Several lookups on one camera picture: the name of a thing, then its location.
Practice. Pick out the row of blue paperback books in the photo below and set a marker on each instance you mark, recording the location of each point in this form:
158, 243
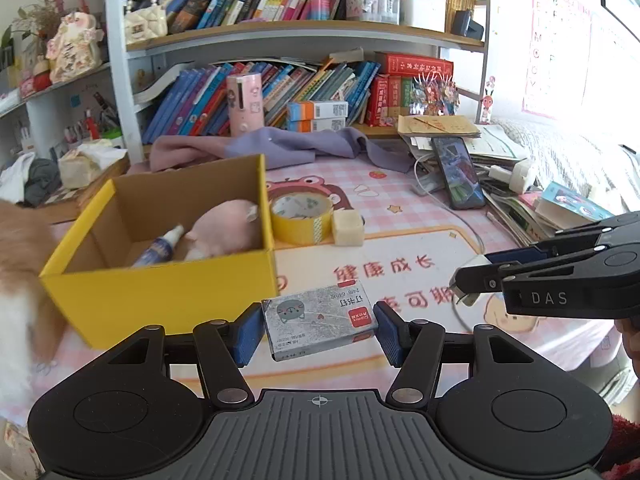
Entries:
200, 100

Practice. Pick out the alphabet wall poster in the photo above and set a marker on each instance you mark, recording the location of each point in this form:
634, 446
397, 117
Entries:
555, 45

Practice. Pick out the grey white cubby shelf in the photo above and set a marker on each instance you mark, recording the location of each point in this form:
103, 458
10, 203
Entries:
35, 110

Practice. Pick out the mauve and lavender cloth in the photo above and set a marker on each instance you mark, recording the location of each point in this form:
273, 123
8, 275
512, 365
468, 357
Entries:
300, 147

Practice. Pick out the black box on shelf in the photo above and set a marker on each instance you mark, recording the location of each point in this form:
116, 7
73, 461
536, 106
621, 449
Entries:
467, 25

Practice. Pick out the white charger plug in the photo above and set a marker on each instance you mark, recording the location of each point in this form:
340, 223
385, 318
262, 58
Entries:
512, 175

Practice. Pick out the pink checkered printed tablecloth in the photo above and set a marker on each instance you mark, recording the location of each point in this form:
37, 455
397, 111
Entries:
400, 220

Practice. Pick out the red cartoon figure sticker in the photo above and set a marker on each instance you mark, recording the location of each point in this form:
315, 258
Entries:
488, 102

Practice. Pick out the dried flower bunch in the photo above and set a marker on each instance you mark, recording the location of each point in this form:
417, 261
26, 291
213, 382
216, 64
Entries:
35, 15

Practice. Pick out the yellow tape roll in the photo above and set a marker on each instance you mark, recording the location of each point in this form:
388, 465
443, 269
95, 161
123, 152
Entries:
302, 225

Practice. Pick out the orange white medicine box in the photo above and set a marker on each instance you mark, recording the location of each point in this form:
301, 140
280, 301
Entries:
320, 110
317, 126

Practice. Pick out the red fuzzy cloth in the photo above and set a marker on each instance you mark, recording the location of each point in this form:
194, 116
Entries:
622, 445

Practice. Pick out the pile of clothes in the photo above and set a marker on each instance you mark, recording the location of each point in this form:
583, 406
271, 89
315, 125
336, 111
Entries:
30, 182

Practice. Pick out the grey staple box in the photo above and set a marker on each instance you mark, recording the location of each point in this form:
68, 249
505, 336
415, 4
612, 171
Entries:
320, 320

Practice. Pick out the desk pen cup with pens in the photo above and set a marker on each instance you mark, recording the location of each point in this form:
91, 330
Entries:
95, 125

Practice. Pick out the red round ornament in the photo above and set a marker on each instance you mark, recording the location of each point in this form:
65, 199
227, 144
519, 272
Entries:
42, 77

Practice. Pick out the black smartphone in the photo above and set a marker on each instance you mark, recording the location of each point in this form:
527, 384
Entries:
457, 172

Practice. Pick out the small glue bottle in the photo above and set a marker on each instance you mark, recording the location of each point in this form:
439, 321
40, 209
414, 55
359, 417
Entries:
157, 250

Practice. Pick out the wooden chessboard box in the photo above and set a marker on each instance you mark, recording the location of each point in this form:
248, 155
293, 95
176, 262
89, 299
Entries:
100, 187

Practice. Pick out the cream cloth bag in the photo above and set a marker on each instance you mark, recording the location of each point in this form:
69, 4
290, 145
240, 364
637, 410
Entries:
90, 165

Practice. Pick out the stack of brown envelopes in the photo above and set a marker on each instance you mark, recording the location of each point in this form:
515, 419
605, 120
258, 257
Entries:
440, 127

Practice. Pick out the white quilted handbag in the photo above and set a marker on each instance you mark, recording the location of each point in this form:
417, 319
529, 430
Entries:
145, 22

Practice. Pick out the pink plush toy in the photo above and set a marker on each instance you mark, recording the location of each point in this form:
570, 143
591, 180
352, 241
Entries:
225, 230

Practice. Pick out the pile of books and papers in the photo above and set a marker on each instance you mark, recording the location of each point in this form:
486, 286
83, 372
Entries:
525, 215

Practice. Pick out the orange white fluffy cat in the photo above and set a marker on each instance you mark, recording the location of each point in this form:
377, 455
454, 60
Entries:
20, 280

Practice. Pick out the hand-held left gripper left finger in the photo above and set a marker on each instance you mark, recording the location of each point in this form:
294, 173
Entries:
249, 335

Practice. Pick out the white patterned bed blanket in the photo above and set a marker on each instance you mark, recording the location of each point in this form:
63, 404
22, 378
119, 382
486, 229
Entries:
575, 160

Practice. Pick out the red boxed book set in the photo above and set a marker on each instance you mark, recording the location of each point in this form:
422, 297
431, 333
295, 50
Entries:
387, 102

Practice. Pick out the white block eraser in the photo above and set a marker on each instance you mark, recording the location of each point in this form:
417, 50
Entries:
348, 227

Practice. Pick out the yellow cardboard box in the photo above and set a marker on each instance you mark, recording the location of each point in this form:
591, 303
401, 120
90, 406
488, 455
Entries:
165, 295

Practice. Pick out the pink cylindrical device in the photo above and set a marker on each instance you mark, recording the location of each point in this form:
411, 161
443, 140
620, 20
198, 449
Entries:
245, 105

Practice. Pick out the pink butterfly doll ornament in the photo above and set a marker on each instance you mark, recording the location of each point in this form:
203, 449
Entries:
75, 52

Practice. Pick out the glittery colourful ornament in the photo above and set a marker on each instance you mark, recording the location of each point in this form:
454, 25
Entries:
435, 95

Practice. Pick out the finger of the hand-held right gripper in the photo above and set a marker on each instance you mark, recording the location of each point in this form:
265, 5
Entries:
510, 257
480, 277

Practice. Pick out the thick red dictionary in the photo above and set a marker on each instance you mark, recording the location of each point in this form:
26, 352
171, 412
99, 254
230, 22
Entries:
415, 65

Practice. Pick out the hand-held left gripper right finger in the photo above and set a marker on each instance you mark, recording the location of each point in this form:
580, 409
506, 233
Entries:
390, 335

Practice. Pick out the white wooden bookshelf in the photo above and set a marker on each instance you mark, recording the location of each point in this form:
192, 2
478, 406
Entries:
117, 85

